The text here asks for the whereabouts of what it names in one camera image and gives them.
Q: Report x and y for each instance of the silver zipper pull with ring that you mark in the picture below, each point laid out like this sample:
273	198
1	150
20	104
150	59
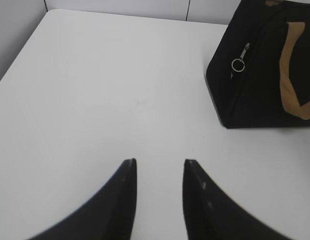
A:
238	64

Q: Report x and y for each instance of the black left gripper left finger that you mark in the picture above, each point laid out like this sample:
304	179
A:
108	215

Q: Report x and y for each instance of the black bag with tan handles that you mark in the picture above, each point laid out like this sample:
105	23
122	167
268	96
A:
273	91

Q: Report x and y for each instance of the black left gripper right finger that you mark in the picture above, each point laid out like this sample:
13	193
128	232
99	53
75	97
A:
209	214

